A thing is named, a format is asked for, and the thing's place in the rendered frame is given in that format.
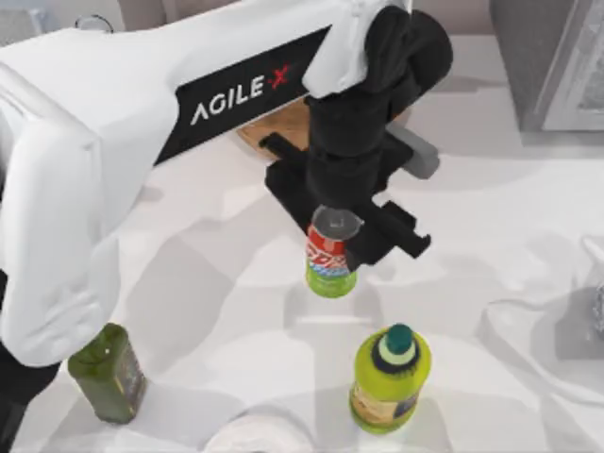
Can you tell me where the dark green square bottle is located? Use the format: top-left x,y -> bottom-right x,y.
67,322 -> 148,426

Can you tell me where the round wooden board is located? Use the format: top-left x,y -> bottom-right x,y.
234,99 -> 410,158

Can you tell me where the grey cabinet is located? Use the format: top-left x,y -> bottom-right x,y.
488,0 -> 604,134

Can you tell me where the white roll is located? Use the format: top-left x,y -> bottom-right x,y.
203,405 -> 327,453

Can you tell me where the red and green can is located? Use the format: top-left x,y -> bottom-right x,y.
304,205 -> 365,299

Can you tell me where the clear glass rim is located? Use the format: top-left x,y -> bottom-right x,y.
74,13 -> 125,34

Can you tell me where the yellow-green bottle with green cap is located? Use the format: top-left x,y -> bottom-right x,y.
348,323 -> 433,432

